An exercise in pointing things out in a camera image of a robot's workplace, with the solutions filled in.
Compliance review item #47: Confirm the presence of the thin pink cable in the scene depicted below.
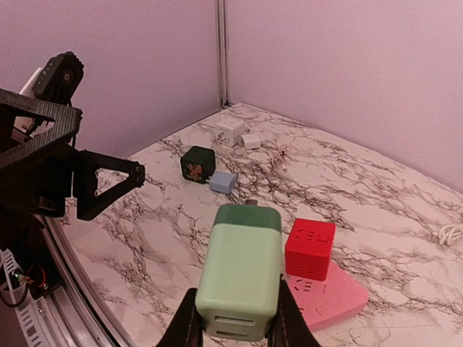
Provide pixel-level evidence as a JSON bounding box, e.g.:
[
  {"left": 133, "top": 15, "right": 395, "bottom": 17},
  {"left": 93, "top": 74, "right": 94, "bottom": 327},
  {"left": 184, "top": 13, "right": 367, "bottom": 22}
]
[{"left": 266, "top": 142, "right": 292, "bottom": 173}]

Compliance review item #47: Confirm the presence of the white charger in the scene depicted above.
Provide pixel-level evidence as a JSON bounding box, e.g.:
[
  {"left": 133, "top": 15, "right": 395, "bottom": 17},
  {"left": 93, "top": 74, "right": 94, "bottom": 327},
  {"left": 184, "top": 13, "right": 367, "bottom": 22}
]
[
  {"left": 215, "top": 118, "right": 245, "bottom": 147},
  {"left": 240, "top": 134, "right": 261, "bottom": 150}
]

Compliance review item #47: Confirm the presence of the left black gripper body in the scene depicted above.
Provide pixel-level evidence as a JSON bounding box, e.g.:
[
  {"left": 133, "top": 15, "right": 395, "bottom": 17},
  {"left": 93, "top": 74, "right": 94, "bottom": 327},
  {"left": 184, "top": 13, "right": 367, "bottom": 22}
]
[{"left": 1, "top": 145, "right": 78, "bottom": 217}]

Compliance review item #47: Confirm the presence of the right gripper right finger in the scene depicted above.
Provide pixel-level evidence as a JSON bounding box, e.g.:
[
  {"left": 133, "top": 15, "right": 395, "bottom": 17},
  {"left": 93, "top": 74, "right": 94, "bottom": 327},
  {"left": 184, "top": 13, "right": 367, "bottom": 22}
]
[{"left": 269, "top": 278, "right": 321, "bottom": 347}]

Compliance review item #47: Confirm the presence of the white charger left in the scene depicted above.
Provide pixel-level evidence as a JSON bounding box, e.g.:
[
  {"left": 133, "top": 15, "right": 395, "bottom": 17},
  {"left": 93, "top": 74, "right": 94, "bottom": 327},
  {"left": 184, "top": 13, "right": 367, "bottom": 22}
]
[{"left": 215, "top": 118, "right": 245, "bottom": 147}]

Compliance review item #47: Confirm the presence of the left aluminium corner post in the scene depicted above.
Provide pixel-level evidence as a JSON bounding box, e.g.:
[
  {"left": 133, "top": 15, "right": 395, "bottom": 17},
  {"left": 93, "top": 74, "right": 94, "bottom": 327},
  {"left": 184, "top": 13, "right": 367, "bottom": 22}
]
[{"left": 215, "top": 0, "right": 231, "bottom": 108}]

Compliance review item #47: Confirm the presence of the light green cube charger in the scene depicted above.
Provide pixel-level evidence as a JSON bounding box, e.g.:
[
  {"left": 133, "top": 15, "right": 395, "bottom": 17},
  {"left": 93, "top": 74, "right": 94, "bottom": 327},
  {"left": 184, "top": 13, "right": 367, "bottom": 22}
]
[{"left": 195, "top": 204, "right": 283, "bottom": 342}]

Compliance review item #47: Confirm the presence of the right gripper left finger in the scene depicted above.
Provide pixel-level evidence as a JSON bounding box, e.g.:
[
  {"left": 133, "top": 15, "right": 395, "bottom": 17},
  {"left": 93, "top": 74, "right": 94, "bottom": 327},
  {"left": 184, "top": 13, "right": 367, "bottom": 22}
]
[{"left": 156, "top": 288, "right": 203, "bottom": 347}]

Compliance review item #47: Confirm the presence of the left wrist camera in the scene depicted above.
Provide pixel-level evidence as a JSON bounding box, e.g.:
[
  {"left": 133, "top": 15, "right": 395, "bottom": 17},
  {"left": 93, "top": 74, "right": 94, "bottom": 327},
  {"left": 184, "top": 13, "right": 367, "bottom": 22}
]
[{"left": 20, "top": 51, "right": 84, "bottom": 106}]

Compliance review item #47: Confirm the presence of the pink triangular power strip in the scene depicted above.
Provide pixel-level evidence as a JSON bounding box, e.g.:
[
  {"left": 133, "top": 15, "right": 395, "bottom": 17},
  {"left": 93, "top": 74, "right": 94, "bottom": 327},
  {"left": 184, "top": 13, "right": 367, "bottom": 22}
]
[{"left": 286, "top": 262, "right": 369, "bottom": 331}]

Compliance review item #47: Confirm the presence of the red cube socket adapter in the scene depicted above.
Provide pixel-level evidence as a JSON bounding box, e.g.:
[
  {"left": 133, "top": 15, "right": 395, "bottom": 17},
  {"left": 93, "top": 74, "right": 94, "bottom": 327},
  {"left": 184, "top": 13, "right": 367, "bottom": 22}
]
[{"left": 284, "top": 218, "right": 336, "bottom": 281}]

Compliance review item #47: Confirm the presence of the white charger right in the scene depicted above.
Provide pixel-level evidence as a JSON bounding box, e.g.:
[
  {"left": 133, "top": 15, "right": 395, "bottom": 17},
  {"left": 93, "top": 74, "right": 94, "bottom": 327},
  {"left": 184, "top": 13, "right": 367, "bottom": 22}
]
[{"left": 240, "top": 134, "right": 261, "bottom": 150}]

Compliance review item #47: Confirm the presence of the light blue cube charger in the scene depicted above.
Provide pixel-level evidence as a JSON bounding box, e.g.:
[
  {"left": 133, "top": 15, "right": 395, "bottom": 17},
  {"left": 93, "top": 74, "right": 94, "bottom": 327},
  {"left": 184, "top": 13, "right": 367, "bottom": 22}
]
[{"left": 209, "top": 171, "right": 237, "bottom": 194}]

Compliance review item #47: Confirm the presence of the dark green cube adapter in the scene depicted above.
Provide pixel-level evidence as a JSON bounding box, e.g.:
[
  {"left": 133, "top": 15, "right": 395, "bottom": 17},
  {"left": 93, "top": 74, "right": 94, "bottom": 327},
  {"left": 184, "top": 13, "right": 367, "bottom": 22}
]
[{"left": 180, "top": 145, "right": 216, "bottom": 184}]

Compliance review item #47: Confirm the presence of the white power cord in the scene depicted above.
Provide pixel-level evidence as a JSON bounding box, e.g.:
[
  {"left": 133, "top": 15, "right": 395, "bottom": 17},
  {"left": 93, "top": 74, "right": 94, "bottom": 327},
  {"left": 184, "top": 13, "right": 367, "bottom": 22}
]
[{"left": 438, "top": 222, "right": 463, "bottom": 247}]

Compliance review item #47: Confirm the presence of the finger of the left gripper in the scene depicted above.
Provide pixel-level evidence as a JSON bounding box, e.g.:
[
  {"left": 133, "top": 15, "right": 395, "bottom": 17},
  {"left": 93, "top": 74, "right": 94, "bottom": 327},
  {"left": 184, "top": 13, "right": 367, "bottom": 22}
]
[
  {"left": 74, "top": 150, "right": 145, "bottom": 220},
  {"left": 1, "top": 90, "right": 82, "bottom": 170}
]

